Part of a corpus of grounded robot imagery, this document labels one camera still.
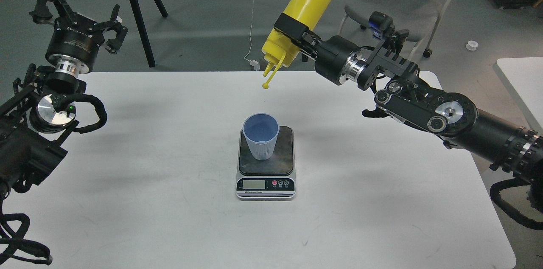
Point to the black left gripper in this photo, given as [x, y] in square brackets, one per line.
[76, 44]

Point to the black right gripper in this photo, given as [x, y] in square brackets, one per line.
[331, 55]

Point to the yellow squeeze bottle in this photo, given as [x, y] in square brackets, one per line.
[278, 49]

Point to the blue ribbed plastic cup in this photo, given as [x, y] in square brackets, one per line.
[261, 132]

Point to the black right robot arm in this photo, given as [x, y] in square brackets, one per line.
[399, 92]

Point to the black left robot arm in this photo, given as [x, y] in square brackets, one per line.
[50, 102]

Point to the digital kitchen scale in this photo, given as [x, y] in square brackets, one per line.
[273, 179]

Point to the small white cap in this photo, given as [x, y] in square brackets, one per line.
[472, 45]

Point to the white side table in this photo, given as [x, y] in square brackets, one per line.
[523, 78]

